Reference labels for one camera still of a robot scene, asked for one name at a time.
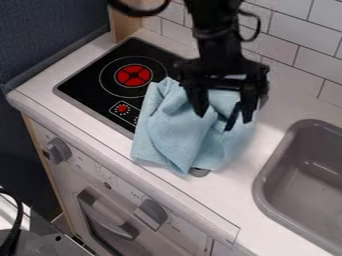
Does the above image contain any black cable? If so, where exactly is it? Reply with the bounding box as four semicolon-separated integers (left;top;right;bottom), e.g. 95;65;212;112
0;187;26;256

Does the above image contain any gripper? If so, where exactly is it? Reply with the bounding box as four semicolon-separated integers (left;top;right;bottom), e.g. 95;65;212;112
172;39;272;124

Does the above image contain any toy sink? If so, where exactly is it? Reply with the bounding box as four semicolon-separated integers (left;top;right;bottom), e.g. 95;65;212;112
251;119;342;256

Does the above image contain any toy stove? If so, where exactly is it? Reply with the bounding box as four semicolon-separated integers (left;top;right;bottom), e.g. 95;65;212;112
52;36;204;140

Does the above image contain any light blue cloth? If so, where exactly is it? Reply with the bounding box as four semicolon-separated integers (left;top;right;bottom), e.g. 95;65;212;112
129;76;260;176

